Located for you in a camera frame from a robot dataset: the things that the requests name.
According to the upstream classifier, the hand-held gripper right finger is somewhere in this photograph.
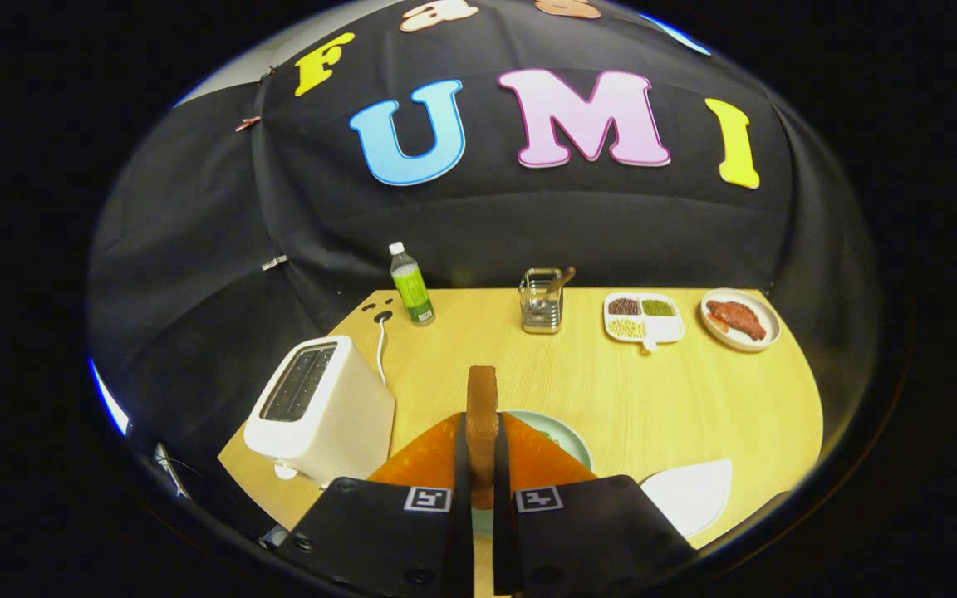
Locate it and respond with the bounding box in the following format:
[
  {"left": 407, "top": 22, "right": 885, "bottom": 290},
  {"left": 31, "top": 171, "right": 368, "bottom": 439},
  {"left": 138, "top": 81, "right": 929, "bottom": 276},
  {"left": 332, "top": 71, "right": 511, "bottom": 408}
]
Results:
[{"left": 491, "top": 413, "right": 696, "bottom": 598}]

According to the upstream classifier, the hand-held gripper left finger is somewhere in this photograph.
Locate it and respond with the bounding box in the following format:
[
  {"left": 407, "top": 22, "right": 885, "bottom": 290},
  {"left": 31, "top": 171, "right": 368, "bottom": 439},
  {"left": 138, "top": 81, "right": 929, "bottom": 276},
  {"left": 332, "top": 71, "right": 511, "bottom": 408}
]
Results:
[{"left": 277, "top": 413, "right": 476, "bottom": 598}]

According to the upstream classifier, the brown-crust bread slice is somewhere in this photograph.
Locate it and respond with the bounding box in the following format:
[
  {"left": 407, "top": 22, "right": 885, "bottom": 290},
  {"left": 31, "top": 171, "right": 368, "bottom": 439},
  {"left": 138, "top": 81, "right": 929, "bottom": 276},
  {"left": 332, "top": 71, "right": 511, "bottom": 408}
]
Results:
[{"left": 466, "top": 365, "right": 500, "bottom": 509}]

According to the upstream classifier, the pale green round plate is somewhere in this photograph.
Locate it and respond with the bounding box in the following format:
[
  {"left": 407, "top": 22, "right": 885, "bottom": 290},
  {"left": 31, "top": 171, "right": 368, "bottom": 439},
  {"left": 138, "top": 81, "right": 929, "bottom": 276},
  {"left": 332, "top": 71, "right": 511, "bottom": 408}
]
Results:
[{"left": 478, "top": 409, "right": 594, "bottom": 532}]

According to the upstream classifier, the white toaster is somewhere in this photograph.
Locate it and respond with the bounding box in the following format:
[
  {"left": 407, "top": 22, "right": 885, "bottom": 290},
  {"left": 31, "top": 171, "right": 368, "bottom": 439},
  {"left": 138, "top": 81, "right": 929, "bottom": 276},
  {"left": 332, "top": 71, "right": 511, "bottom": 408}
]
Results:
[{"left": 243, "top": 335, "right": 396, "bottom": 487}]

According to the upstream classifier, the green label drink bottle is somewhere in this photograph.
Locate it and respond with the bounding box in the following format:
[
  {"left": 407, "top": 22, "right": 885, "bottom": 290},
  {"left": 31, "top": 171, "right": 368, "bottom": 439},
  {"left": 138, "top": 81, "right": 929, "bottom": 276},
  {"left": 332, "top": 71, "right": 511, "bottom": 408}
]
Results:
[{"left": 389, "top": 242, "right": 436, "bottom": 326}]

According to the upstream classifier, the white leaf-shaped plate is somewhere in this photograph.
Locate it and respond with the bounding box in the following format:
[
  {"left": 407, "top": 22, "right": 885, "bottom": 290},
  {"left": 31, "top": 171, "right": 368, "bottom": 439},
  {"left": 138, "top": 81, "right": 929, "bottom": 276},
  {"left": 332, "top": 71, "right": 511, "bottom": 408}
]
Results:
[{"left": 640, "top": 458, "right": 734, "bottom": 538}]

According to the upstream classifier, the wooden utensil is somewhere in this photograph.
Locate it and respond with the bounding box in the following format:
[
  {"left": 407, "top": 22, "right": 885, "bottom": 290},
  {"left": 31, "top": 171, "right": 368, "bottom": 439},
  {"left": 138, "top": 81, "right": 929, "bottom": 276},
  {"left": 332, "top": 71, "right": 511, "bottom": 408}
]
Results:
[{"left": 541, "top": 267, "right": 577, "bottom": 300}]

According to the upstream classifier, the white divided dish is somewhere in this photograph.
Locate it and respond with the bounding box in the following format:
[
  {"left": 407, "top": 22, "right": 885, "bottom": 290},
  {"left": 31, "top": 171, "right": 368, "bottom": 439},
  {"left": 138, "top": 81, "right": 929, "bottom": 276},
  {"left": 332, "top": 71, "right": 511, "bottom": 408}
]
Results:
[{"left": 603, "top": 292, "right": 685, "bottom": 351}]

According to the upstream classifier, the brown meat piece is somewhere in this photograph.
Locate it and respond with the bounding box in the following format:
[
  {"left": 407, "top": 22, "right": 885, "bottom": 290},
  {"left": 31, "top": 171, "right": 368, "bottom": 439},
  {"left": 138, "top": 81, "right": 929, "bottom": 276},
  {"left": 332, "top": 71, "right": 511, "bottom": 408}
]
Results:
[{"left": 706, "top": 300, "right": 768, "bottom": 341}]

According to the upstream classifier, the round white meat plate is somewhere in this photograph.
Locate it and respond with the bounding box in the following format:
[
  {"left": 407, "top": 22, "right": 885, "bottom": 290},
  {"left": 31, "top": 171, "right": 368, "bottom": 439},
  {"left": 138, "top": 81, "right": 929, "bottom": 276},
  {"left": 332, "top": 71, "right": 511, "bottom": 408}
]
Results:
[{"left": 700, "top": 288, "right": 782, "bottom": 353}]

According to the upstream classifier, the white toaster cable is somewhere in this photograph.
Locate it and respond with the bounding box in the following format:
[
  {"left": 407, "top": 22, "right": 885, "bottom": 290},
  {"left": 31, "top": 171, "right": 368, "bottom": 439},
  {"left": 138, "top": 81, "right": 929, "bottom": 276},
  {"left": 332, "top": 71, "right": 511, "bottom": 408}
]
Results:
[{"left": 375, "top": 314, "right": 392, "bottom": 387}]

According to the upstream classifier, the metal wire utensil holder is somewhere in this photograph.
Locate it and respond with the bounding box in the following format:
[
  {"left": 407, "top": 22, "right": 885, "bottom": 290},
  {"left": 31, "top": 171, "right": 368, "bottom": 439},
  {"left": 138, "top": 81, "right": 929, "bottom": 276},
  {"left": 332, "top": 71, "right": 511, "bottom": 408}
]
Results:
[{"left": 518, "top": 267, "right": 567, "bottom": 335}]

